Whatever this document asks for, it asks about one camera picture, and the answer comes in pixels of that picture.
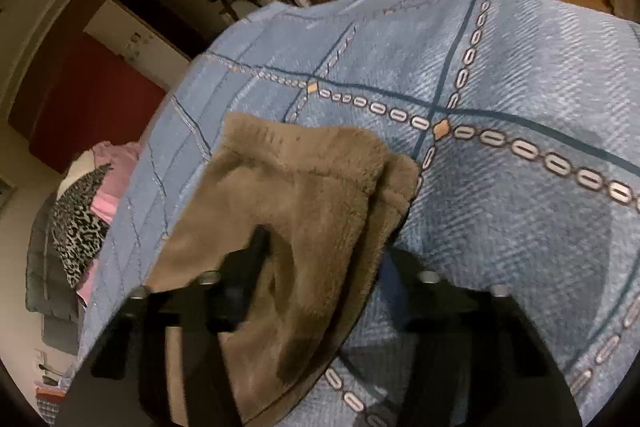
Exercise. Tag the blue patterned blanket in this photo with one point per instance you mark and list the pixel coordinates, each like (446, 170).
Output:
(500, 207)

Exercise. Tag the pink pillow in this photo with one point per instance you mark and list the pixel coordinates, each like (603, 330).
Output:
(112, 197)

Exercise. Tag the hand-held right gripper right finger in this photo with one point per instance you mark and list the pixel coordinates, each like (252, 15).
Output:
(400, 282)

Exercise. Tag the orange storage rack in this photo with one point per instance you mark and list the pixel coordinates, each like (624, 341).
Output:
(50, 394)

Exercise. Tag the grey padded headboard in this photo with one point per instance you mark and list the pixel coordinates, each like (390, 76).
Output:
(42, 277)

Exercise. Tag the brown fleece towel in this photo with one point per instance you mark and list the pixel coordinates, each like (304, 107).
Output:
(310, 207)

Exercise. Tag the leopard print cloth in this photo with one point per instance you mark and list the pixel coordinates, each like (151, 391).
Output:
(75, 232)

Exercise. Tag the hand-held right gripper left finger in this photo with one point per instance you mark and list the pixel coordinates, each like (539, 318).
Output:
(250, 267)

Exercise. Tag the red wall panel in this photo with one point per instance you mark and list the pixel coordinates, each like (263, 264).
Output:
(85, 107)

